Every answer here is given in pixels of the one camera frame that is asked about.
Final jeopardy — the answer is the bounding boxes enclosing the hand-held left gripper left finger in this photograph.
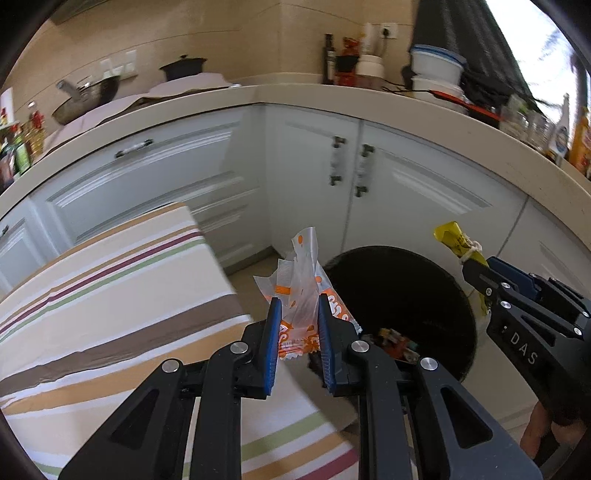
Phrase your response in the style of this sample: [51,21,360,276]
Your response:
[59,296,283,480]

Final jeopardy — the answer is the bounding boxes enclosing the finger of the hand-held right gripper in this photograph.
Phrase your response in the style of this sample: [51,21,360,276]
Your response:
[462,260,513,315]
[486,256,548,301]

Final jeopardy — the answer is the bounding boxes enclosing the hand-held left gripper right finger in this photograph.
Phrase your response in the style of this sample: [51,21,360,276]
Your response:
[318,295,543,480]

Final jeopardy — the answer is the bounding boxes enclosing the yellow wrapper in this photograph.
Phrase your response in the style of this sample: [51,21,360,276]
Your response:
[434,222,492,317]

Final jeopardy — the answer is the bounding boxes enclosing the orange printed clear plastic bag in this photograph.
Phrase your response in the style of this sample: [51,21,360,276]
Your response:
[253,226,361,361]

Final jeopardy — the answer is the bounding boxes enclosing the black trash bin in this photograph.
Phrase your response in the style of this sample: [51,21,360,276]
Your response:
[308,247,477,384]

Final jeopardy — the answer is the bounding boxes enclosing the person's right hand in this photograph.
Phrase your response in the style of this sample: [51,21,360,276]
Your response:
[519,401,557,462]

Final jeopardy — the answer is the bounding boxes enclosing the clear glass cup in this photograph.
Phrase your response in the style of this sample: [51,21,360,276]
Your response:
[526,111,555,153]
[501,95,527,137]

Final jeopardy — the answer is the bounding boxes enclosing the orange detergent bottle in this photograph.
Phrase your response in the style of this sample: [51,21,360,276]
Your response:
[569,107,591,176]

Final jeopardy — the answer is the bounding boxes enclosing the white spray bottle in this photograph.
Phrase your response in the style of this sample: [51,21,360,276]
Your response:
[547,93,573,164]

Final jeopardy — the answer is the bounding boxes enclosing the red kitchen utensil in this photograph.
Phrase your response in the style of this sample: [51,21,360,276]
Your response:
[431,90,502,125]

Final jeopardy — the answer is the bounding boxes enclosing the wide white cabinet front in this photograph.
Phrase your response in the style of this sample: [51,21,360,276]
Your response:
[28,108,266,278]

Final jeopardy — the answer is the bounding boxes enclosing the white plain bowl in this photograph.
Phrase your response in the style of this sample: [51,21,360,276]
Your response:
[411,78,462,102]

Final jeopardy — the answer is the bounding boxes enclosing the white bowl blue rim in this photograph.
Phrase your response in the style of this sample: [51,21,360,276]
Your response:
[410,45,467,84]

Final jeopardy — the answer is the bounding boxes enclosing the window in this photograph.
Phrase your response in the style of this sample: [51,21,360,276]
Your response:
[485,0,591,121]

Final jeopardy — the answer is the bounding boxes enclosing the white jar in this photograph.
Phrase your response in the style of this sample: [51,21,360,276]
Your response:
[355,54,386,89]

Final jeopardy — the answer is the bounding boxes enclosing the dark curtain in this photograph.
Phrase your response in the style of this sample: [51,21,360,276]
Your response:
[411,0,541,116]

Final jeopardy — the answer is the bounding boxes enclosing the dark oil bottle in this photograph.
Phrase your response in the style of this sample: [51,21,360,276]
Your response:
[322,33,337,85]

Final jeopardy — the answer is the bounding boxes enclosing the beige stove cover sheet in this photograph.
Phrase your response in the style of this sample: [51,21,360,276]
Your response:
[44,71,241,148]

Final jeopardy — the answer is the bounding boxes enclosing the black lidded pot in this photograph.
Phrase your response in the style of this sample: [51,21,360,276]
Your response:
[160,54,208,81]

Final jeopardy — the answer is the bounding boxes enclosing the steel wok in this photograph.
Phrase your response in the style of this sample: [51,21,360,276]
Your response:
[52,75,122,126]

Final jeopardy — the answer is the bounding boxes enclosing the group of condiment bottles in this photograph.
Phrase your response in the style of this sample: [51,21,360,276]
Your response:
[0,88,49,185]

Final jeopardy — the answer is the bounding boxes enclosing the white wall switch panel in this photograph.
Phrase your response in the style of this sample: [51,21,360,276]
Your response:
[100,48,138,79]

